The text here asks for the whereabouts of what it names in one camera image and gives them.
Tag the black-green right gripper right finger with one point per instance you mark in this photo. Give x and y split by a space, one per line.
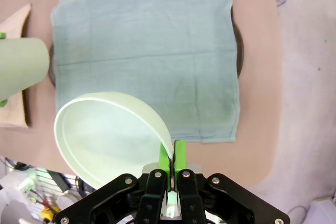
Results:
189 195

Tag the black-green right gripper left finger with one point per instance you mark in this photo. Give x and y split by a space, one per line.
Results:
155 195

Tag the finger of the black-green left gripper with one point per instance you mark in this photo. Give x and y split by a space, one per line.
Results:
2 103
2 35

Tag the beige cloth mat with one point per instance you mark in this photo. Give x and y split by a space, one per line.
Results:
15 24

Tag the tall pale green cup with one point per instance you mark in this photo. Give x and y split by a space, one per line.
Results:
21 66

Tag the pale green bowl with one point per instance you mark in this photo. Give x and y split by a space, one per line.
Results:
105 134

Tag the grey-green cloth mat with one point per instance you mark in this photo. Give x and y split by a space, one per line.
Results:
144 51

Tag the white floor box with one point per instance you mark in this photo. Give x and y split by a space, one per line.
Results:
324 211

